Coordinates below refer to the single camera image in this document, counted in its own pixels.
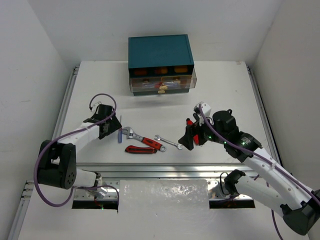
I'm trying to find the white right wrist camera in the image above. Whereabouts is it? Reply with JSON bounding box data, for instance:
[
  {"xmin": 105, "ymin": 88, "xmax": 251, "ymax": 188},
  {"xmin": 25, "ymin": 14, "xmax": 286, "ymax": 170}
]
[{"xmin": 193, "ymin": 101, "xmax": 212, "ymax": 126}]

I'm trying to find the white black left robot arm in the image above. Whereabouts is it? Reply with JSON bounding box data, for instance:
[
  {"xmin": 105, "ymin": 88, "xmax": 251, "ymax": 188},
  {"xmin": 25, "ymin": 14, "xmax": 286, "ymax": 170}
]
[{"xmin": 36, "ymin": 104, "xmax": 122, "ymax": 190}]

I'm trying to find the red handled adjustable wrench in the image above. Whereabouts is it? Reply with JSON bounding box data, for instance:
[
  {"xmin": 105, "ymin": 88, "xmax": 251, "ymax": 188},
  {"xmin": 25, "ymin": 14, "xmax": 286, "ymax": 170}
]
[{"xmin": 122, "ymin": 126, "xmax": 166, "ymax": 152}]

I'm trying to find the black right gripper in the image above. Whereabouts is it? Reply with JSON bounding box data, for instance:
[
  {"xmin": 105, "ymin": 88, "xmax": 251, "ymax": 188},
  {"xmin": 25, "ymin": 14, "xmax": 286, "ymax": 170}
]
[{"xmin": 178, "ymin": 111, "xmax": 227, "ymax": 150}]

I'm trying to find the teal drawer cabinet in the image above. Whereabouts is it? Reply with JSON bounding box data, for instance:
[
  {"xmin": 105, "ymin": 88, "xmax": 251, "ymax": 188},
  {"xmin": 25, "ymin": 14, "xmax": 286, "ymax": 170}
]
[{"xmin": 128, "ymin": 34, "xmax": 196, "ymax": 96}]

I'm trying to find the aluminium rail frame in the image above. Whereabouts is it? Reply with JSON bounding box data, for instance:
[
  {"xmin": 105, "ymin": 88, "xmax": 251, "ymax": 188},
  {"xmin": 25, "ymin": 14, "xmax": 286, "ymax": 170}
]
[{"xmin": 7, "ymin": 62, "xmax": 301, "ymax": 240}]

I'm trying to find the chrome open-end wrench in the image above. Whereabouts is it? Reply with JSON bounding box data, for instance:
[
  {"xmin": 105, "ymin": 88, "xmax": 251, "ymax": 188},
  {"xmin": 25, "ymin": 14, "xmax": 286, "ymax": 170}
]
[{"xmin": 154, "ymin": 134, "xmax": 183, "ymax": 150}]

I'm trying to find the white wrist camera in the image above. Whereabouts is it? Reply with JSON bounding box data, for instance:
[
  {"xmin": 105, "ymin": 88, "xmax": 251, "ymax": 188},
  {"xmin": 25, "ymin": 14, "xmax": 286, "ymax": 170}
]
[
  {"xmin": 89, "ymin": 101, "xmax": 102, "ymax": 113},
  {"xmin": 193, "ymin": 101, "xmax": 212, "ymax": 126}
]

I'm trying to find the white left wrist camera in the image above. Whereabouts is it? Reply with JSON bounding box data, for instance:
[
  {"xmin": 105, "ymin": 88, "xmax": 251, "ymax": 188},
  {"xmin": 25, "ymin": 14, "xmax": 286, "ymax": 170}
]
[{"xmin": 89, "ymin": 101, "xmax": 102, "ymax": 113}]

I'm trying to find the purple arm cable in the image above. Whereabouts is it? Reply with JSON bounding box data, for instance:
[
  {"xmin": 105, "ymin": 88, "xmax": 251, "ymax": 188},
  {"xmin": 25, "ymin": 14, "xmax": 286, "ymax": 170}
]
[
  {"xmin": 198, "ymin": 103, "xmax": 320, "ymax": 240},
  {"xmin": 33, "ymin": 93, "xmax": 120, "ymax": 207}
]

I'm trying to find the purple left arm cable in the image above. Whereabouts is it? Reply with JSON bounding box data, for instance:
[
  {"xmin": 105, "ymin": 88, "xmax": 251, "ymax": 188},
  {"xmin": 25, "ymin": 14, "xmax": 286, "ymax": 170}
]
[{"xmin": 33, "ymin": 93, "xmax": 120, "ymax": 207}]

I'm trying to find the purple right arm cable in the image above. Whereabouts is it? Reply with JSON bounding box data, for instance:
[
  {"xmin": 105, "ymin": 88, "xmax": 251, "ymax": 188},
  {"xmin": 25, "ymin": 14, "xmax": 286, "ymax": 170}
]
[{"xmin": 198, "ymin": 103, "xmax": 320, "ymax": 240}]

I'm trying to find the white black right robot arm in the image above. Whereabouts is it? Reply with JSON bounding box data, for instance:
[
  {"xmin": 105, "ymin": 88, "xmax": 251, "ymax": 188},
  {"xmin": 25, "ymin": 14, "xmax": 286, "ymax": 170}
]
[{"xmin": 178, "ymin": 104, "xmax": 320, "ymax": 236}]

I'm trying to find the red black utility knife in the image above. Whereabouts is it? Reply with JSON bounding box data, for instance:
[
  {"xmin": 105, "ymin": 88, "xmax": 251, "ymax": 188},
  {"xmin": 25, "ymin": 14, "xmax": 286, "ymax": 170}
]
[{"xmin": 125, "ymin": 145, "xmax": 158, "ymax": 154}]

